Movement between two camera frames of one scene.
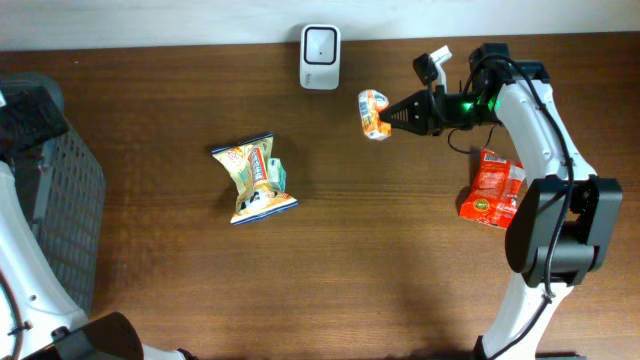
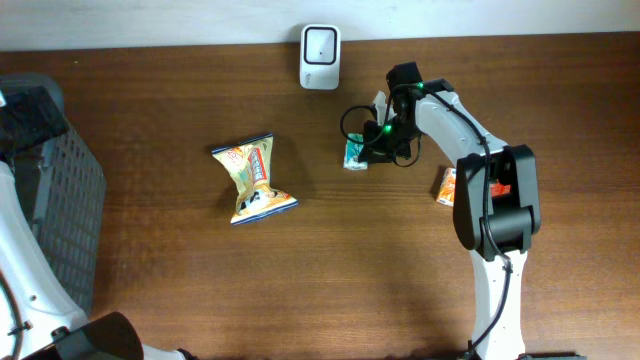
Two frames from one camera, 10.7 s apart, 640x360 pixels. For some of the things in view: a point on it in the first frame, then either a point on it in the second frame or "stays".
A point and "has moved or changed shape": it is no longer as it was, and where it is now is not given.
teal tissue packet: (276, 175) → (352, 152)
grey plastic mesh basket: (62, 186) stays
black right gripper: (428, 113) → (376, 154)
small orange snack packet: (371, 102) has moved or changed shape
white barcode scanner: (320, 57) stays
